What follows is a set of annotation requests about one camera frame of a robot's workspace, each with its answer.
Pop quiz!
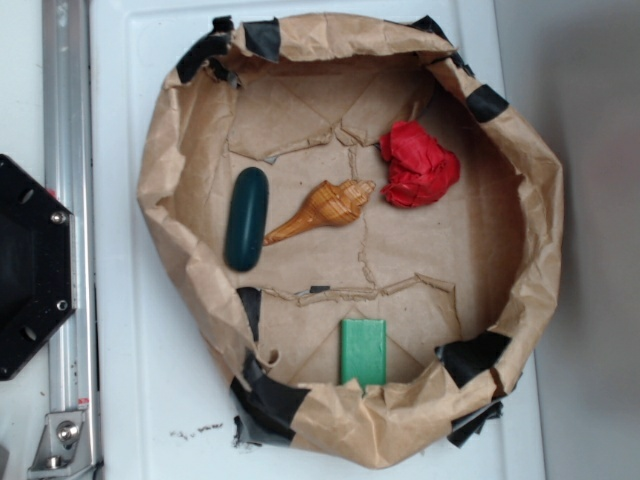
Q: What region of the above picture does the orange conch shell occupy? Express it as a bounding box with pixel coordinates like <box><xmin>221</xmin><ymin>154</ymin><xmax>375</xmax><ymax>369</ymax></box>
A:
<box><xmin>263</xmin><ymin>179</ymin><xmax>376</xmax><ymax>246</ymax></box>

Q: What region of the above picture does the brown paper bag tray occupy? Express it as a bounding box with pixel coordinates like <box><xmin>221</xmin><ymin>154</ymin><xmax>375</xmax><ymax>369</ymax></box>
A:
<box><xmin>137</xmin><ymin>13</ymin><xmax>564</xmax><ymax>469</ymax></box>

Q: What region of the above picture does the dark green oval capsule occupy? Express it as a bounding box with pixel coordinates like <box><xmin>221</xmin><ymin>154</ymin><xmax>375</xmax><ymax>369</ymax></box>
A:
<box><xmin>224</xmin><ymin>167</ymin><xmax>269</xmax><ymax>272</ymax></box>

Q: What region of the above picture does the green rectangular block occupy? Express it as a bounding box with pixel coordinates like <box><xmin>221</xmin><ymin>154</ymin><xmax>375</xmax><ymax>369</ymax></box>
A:
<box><xmin>340</xmin><ymin>318</ymin><xmax>387</xmax><ymax>397</ymax></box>

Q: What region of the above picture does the crumpled red paper ball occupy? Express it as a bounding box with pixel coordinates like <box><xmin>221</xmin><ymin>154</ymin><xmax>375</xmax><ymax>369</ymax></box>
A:
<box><xmin>380</xmin><ymin>121</ymin><xmax>461</xmax><ymax>208</ymax></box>

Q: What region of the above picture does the white plastic board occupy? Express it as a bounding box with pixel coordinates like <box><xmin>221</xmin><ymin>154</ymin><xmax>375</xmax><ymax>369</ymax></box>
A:
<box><xmin>89</xmin><ymin>1</ymin><xmax>545</xmax><ymax>479</ymax></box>

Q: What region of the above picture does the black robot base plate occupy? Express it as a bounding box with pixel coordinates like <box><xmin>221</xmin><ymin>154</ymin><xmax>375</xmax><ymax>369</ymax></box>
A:
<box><xmin>1</xmin><ymin>155</ymin><xmax>75</xmax><ymax>381</ymax></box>

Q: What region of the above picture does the aluminium extrusion rail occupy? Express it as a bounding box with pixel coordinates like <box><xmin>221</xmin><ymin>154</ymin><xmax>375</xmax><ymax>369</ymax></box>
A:
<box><xmin>42</xmin><ymin>1</ymin><xmax>104</xmax><ymax>479</ymax></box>

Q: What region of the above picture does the metal corner bracket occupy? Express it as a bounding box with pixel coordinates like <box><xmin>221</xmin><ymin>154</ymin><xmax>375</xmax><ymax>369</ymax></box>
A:
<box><xmin>27</xmin><ymin>410</ymin><xmax>92</xmax><ymax>479</ymax></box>

